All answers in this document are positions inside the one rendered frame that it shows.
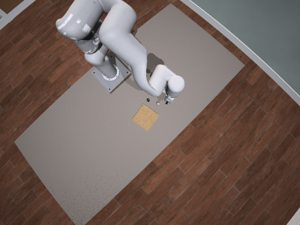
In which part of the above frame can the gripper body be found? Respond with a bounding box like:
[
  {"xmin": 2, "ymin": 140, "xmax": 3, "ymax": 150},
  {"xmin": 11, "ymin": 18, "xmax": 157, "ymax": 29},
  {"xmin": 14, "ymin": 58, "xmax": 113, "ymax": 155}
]
[{"xmin": 165, "ymin": 94, "xmax": 175, "ymax": 104}]

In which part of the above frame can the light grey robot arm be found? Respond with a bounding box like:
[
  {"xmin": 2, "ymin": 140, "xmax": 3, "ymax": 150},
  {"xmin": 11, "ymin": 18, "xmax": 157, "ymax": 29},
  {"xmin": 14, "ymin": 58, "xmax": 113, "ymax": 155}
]
[{"xmin": 56, "ymin": 0, "xmax": 185, "ymax": 99}]

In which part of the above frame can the tan square mat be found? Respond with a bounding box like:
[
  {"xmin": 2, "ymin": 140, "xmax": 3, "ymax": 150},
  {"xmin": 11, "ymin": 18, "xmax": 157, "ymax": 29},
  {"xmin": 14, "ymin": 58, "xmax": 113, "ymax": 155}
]
[{"xmin": 132, "ymin": 104, "xmax": 159, "ymax": 131}]

